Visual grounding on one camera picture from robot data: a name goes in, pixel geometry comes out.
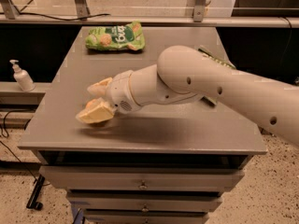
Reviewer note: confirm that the white pump dispenser bottle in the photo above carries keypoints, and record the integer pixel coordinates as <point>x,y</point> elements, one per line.
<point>22,77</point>

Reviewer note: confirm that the black metal floor foot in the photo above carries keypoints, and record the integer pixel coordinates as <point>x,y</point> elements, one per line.
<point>33,203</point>

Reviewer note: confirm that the orange fruit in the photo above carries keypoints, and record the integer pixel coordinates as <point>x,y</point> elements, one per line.
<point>93,104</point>

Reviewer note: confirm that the grey drawer cabinet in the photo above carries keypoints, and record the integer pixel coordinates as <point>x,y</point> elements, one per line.
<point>189,136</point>

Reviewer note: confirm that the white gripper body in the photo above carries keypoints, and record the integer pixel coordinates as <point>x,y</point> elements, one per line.
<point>119,92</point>

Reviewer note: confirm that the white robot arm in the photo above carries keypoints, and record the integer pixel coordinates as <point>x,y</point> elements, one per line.
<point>182,75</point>

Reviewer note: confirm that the top grey drawer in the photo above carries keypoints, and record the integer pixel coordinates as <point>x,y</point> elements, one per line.
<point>143,179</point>

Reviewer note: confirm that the green rice chip bag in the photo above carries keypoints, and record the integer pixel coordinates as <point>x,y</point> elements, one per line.
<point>120,37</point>

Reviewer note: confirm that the bottom grey drawer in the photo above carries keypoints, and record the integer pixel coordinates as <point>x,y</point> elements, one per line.
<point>132,217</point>

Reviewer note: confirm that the grey drawer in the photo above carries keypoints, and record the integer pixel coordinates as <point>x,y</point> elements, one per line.
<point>145,202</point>
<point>132,217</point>
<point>143,179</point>

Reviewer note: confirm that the green potato chip bag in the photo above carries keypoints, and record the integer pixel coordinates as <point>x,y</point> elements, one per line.
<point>208,54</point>

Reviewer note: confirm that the grey metal railing frame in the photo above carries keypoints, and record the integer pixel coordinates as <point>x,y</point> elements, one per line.
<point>214,13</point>

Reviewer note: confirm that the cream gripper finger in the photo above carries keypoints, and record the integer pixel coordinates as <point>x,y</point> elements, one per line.
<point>101,113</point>
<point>99,89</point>

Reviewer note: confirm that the middle grey drawer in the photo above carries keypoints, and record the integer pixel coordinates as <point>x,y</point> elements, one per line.
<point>145,202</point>

